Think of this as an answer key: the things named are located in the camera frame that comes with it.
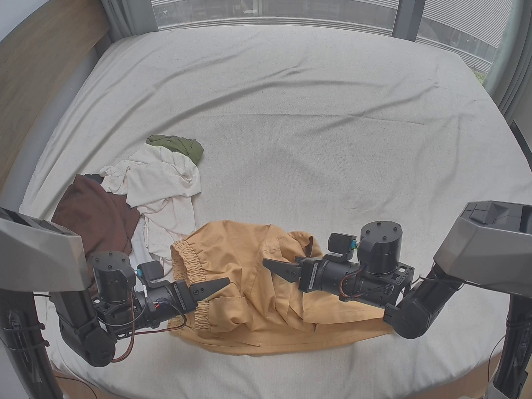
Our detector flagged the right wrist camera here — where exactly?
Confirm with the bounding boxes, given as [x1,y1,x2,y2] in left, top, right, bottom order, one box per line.
[294,232,359,265]

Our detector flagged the tan shorts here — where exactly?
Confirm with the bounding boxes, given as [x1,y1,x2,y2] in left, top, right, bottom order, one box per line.
[170,220,393,356]

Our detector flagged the cream garment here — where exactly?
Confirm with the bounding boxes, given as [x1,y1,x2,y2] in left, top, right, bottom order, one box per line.
[99,144,203,277]

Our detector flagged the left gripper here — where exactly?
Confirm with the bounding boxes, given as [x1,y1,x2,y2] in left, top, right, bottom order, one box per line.
[145,277,231,321]

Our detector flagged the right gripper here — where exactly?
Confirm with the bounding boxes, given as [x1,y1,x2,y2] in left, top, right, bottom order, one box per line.
[263,258,365,301]

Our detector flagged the brown garment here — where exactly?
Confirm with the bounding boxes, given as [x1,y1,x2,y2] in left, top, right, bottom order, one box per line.
[52,175,140,261]

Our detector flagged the green garment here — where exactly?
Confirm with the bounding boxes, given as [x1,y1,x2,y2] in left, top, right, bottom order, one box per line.
[146,135,205,167]

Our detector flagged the bed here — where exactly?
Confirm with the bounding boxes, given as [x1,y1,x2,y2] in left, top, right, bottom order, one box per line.
[0,0,532,399]

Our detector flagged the grey-green curtain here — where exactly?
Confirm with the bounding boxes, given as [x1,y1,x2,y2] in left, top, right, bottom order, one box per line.
[481,0,532,120]
[91,0,160,44]

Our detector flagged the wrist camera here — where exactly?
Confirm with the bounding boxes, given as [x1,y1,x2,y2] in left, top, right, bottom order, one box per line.
[294,232,359,265]
[136,260,175,292]

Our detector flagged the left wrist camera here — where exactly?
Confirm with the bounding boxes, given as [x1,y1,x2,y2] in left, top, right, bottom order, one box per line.
[136,260,175,292]

